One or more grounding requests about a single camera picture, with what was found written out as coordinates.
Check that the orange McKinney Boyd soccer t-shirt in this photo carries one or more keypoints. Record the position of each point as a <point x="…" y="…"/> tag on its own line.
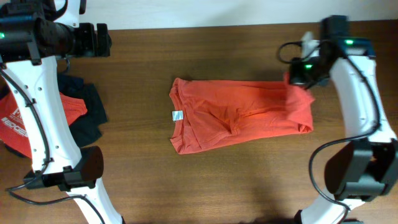
<point x="210" y="114"/>

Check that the folded red Fram t-shirt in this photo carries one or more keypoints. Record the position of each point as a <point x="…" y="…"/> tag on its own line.
<point x="13" y="133"/>

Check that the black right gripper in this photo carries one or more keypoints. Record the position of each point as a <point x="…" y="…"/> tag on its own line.
<point x="295" y="79"/>

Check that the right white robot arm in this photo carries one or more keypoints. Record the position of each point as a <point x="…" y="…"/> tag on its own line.
<point x="348" y="172"/>

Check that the folded dark navy garment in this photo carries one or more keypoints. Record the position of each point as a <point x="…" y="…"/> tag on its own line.
<point x="85" y="130"/>

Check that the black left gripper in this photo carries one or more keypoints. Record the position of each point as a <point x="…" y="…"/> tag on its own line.
<point x="92" y="48"/>

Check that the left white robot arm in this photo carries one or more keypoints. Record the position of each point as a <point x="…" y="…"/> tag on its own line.
<point x="31" y="44"/>

